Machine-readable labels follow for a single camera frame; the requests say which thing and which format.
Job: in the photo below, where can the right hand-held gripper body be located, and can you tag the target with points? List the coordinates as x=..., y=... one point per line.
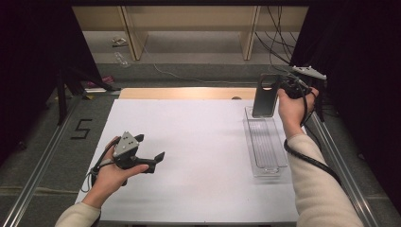
x=307, y=72

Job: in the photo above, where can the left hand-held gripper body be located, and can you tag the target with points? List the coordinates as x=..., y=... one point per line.
x=125, y=146

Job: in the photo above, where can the grey phone case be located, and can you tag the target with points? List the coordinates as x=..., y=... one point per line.
x=266, y=97

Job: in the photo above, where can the clear plastic tray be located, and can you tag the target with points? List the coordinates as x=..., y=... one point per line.
x=266, y=148

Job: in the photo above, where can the person's right hand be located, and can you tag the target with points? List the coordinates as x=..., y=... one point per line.
x=293, y=113

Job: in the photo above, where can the person's left hand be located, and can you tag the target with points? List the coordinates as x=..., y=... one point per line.
x=108, y=179

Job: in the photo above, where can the white board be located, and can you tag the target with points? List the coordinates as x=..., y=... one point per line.
x=195, y=189

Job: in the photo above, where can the dark curtain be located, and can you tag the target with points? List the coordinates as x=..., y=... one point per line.
x=28, y=63
x=362, y=78

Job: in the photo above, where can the pink floor item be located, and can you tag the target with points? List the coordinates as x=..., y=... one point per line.
x=102, y=81

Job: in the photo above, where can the clear plastic packet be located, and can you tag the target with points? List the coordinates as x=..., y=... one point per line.
x=121, y=59

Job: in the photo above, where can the small grey floor item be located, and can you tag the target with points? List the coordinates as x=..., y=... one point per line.
x=119, y=41

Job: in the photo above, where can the wooden shelf unit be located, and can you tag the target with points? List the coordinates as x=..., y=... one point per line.
x=189, y=22

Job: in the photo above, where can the aluminium floor rail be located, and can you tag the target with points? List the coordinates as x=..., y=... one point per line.
x=346, y=176
x=41, y=167

